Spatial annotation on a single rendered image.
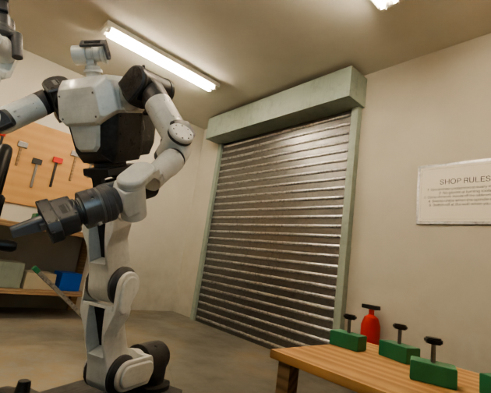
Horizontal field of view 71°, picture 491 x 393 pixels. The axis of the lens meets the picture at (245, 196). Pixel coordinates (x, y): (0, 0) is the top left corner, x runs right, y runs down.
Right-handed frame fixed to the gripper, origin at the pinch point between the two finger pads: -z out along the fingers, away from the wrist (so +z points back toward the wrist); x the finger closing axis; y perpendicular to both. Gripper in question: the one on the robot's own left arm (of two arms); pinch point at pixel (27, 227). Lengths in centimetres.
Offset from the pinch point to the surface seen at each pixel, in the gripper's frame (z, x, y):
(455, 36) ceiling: 307, 49, 19
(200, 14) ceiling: 172, 196, 5
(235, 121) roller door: 256, 235, -120
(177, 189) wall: 205, 286, -236
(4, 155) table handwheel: 0.6, 9.7, 12.2
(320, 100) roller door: 265, 126, -55
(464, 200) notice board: 251, -25, -71
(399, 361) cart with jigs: 82, -62, -48
